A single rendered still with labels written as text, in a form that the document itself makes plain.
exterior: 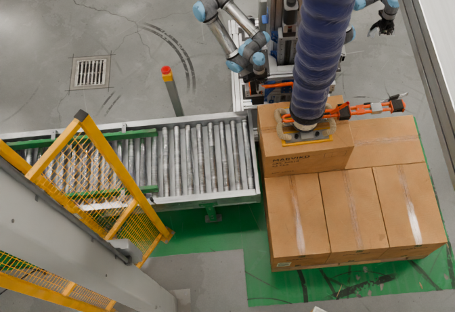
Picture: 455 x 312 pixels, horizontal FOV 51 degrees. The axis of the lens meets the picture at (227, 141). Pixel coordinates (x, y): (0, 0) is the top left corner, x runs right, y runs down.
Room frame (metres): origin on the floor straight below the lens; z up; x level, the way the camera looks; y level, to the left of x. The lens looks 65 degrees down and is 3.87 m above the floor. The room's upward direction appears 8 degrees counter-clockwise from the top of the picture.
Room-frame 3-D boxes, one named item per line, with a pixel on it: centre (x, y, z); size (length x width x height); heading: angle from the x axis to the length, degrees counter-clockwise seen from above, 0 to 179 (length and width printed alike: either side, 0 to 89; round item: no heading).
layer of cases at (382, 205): (1.11, -0.82, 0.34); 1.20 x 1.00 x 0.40; 87
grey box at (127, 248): (0.57, 0.60, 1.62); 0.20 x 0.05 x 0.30; 87
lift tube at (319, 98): (1.43, -0.53, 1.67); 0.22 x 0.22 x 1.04
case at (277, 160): (1.43, -0.54, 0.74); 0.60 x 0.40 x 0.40; 89
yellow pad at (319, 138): (1.33, -0.53, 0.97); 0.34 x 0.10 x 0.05; 88
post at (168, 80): (1.97, 0.37, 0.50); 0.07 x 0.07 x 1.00; 87
